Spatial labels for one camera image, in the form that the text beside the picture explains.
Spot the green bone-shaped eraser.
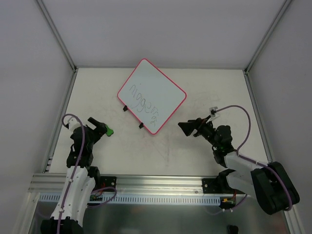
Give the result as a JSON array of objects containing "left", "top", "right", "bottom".
[{"left": 105, "top": 125, "right": 114, "bottom": 137}]

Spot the pink framed whiteboard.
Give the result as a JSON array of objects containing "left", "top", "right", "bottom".
[{"left": 117, "top": 58, "right": 187, "bottom": 135}]

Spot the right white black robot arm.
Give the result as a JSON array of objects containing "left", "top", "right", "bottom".
[{"left": 178, "top": 118, "right": 300, "bottom": 215}]

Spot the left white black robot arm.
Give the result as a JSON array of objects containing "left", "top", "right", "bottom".
[{"left": 40, "top": 114, "right": 113, "bottom": 234}]

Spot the black object bottom edge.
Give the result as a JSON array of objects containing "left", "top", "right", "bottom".
[{"left": 227, "top": 225, "right": 239, "bottom": 234}]

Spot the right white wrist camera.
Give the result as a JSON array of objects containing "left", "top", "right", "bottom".
[{"left": 209, "top": 107, "right": 219, "bottom": 119}]

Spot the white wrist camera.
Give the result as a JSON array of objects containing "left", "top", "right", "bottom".
[
  {"left": 209, "top": 107, "right": 219, "bottom": 119},
  {"left": 63, "top": 116, "right": 83, "bottom": 132}
]

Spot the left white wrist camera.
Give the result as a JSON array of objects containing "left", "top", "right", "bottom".
[{"left": 63, "top": 116, "right": 83, "bottom": 132}]

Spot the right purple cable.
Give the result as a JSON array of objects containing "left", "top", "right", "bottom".
[{"left": 207, "top": 105, "right": 293, "bottom": 215}]

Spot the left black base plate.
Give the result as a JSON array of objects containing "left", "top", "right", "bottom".
[{"left": 97, "top": 175, "right": 117, "bottom": 192}]

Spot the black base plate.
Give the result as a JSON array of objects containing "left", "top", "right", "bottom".
[
  {"left": 202, "top": 177, "right": 223, "bottom": 194},
  {"left": 97, "top": 175, "right": 117, "bottom": 192}
]

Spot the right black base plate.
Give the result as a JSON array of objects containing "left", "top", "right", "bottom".
[{"left": 202, "top": 177, "right": 223, "bottom": 194}]

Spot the aluminium mounting rail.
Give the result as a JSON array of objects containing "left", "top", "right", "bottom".
[{"left": 28, "top": 173, "right": 214, "bottom": 196}]

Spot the white slotted cable duct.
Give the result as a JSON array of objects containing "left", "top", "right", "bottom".
[{"left": 39, "top": 193, "right": 221, "bottom": 206}]

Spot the left aluminium frame post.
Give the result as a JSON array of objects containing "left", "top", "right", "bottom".
[{"left": 36, "top": 0, "right": 78, "bottom": 72}]

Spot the aluminium frame post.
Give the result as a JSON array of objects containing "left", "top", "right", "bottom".
[
  {"left": 36, "top": 0, "right": 78, "bottom": 72},
  {"left": 245, "top": 0, "right": 293, "bottom": 74}
]

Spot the right aluminium frame post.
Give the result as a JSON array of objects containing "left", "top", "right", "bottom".
[{"left": 245, "top": 0, "right": 293, "bottom": 74}]

